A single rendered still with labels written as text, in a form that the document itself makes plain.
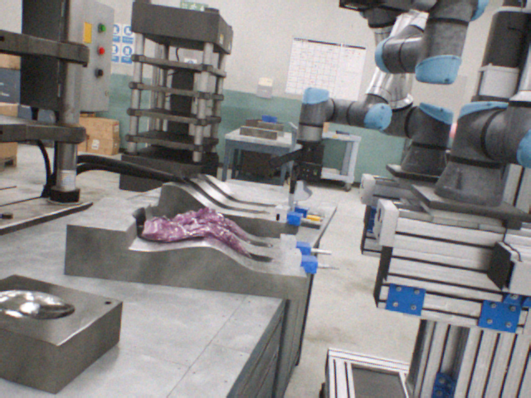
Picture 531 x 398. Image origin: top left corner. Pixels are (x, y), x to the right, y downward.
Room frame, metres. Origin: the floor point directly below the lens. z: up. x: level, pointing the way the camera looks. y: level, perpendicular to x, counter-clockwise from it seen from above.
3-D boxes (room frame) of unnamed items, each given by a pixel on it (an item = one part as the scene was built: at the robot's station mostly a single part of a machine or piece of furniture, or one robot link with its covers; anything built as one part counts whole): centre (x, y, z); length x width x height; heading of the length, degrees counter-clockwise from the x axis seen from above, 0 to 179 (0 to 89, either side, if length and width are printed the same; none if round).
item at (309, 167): (1.41, -0.11, 1.05); 0.09 x 0.08 x 0.12; 77
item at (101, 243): (1.05, 0.15, 0.86); 0.50 x 0.26 x 0.11; 94
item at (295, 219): (1.30, -0.10, 0.89); 0.13 x 0.05 x 0.05; 77
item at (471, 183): (1.15, -0.49, 1.09); 0.15 x 0.15 x 0.10
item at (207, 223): (1.06, 0.14, 0.90); 0.26 x 0.18 x 0.08; 94
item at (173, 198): (1.42, 0.15, 0.87); 0.50 x 0.26 x 0.14; 77
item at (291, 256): (1.03, -0.13, 0.86); 0.13 x 0.05 x 0.05; 94
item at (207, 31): (5.95, 1.18, 1.03); 1.54 x 0.94 x 2.06; 178
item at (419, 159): (1.64, -0.53, 1.09); 0.15 x 0.15 x 0.10
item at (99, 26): (1.79, 0.78, 0.74); 0.31 x 0.22 x 1.47; 167
